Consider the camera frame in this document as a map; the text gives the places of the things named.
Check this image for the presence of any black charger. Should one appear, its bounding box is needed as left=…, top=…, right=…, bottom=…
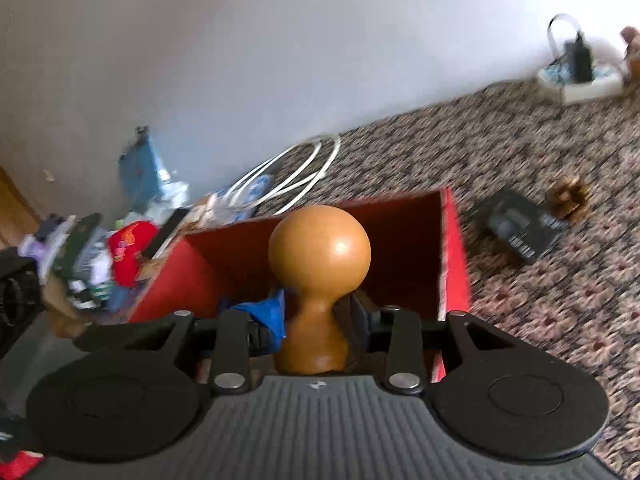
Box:
left=564, top=32, right=593, bottom=83

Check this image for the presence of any wooden gourd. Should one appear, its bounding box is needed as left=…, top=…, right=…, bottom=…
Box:
left=268, top=205, right=372, bottom=376

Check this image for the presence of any smartphone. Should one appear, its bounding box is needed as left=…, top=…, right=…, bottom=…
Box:
left=145, top=207, right=192, bottom=259

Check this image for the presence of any small black box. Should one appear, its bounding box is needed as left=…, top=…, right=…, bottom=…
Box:
left=472, top=189, right=571, bottom=266

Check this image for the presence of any white coiled cable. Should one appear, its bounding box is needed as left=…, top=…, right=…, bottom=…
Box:
left=220, top=133, right=342, bottom=216

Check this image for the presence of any white power strip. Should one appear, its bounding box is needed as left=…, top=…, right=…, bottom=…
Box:
left=537, top=57, right=626, bottom=106

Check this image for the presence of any blue white packet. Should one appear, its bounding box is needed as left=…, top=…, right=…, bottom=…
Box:
left=225, top=175, right=275, bottom=211

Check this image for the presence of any crumpled white plastic bag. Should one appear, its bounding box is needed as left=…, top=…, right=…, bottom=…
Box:
left=150, top=180, right=191, bottom=211

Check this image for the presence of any pink plush toy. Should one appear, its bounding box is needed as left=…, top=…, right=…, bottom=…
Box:
left=620, top=27, right=640, bottom=83

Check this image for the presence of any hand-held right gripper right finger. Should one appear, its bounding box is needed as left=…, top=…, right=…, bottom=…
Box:
left=349, top=292, right=518, bottom=395

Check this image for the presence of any black cable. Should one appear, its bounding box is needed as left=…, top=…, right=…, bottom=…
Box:
left=547, top=12, right=583, bottom=68

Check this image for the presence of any blue plastic packet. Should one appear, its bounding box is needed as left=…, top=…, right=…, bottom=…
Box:
left=118, top=126, right=171, bottom=211

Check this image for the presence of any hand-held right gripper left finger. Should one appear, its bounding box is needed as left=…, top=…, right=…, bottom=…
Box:
left=75, top=287, right=288, bottom=395

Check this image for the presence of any red pouch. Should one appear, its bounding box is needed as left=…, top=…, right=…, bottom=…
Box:
left=110, top=220, right=160, bottom=288

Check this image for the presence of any brown pine cone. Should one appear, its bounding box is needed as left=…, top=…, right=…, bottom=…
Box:
left=547, top=177, right=592, bottom=222

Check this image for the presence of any red cardboard box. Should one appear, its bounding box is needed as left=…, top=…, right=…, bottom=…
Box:
left=127, top=186, right=473, bottom=383

